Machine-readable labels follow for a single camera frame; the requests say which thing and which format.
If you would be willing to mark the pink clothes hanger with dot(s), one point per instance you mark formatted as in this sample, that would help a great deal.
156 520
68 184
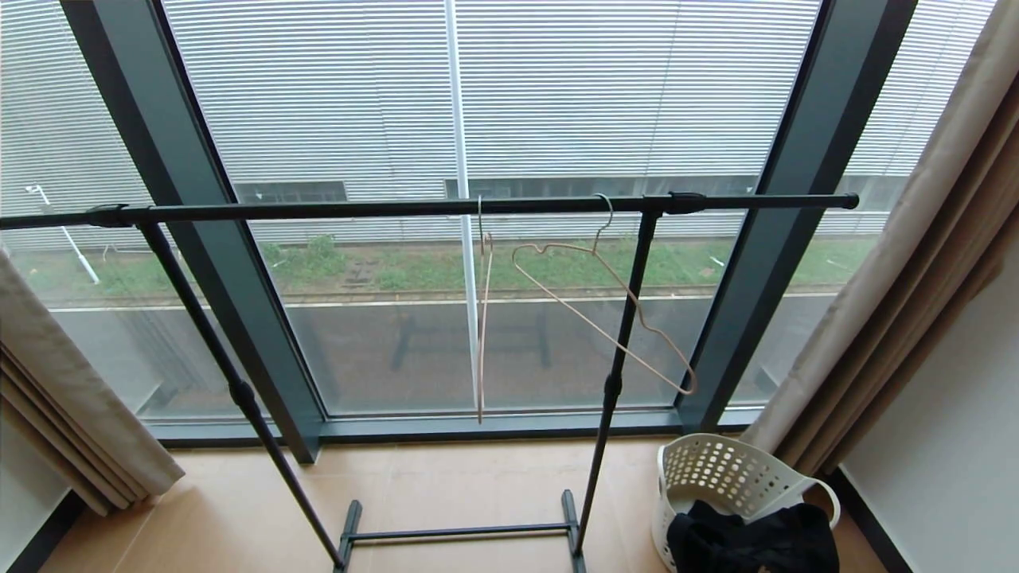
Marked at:
595 248
481 358

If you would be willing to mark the black clothes rack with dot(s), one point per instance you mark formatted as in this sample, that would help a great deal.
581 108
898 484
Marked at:
398 209

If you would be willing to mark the white laundry basket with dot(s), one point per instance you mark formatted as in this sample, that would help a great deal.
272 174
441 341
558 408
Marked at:
716 477

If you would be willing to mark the heap of clothes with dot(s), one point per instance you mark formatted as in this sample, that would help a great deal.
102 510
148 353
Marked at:
740 545

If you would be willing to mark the window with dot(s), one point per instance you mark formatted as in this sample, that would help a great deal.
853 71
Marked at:
199 239

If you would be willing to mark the beige curtain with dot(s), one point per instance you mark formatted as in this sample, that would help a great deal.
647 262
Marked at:
64 414
915 278

